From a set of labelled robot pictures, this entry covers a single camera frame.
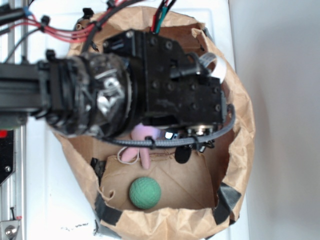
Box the green textured ball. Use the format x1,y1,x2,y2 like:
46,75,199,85
129,176,162,210

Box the brown paper bag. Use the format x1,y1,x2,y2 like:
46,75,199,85
51,5,255,240

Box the black metal bracket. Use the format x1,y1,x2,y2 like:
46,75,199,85
0,130,16,186

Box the pink plush bunny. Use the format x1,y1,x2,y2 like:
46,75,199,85
117,124,161,170

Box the red wire bundle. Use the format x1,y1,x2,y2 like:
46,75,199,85
22,7,101,43

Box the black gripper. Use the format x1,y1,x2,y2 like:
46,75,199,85
103,30,228,160

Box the aluminium frame rail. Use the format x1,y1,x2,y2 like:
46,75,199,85
0,0,29,240

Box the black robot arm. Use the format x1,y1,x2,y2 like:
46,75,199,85
0,29,235,151

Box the white flat ribbon cable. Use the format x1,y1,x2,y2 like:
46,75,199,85
198,52,228,85

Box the grey braided cable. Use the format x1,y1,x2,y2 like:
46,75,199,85
99,103,236,151

